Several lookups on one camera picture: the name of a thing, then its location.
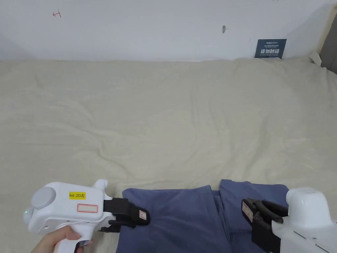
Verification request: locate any grey padded headboard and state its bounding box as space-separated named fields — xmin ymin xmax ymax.
xmin=317 ymin=0 xmax=337 ymax=77

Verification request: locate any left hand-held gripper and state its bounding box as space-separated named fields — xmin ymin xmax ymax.
xmin=23 ymin=179 xmax=151 ymax=253

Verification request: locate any dark blue sign card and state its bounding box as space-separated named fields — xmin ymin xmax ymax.
xmin=254 ymin=39 xmax=287 ymax=60

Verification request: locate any bed with beige sheet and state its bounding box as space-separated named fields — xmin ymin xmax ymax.
xmin=0 ymin=56 xmax=337 ymax=253

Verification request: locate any person's left hand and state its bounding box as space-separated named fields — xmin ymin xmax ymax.
xmin=31 ymin=226 xmax=94 ymax=253

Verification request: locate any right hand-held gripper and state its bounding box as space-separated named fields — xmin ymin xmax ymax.
xmin=241 ymin=187 xmax=337 ymax=253

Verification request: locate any dark blue shirt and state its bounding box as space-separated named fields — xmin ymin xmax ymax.
xmin=116 ymin=179 xmax=290 ymax=253

